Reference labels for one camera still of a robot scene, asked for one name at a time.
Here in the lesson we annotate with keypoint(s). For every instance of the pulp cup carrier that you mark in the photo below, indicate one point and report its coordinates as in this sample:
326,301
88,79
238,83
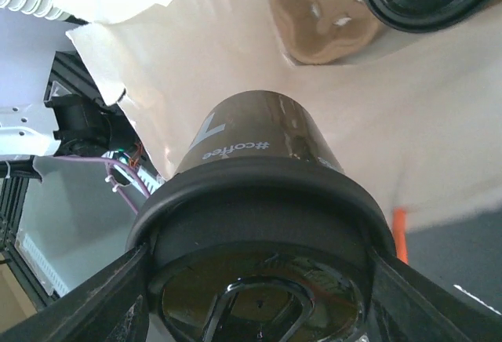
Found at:
317,32

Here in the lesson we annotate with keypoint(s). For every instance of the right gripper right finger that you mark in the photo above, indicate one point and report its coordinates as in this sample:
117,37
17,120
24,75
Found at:
406,306

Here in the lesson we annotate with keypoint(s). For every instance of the Cream Bear paper bag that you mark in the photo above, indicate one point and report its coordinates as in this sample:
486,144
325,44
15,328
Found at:
424,137

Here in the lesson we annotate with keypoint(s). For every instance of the pale blue cable duct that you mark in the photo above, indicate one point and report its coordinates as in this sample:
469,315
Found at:
43,270

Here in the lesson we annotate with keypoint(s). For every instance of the single black paper cup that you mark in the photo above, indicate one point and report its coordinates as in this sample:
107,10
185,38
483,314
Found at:
258,123

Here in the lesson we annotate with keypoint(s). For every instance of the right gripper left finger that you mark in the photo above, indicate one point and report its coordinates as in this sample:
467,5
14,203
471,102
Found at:
110,306

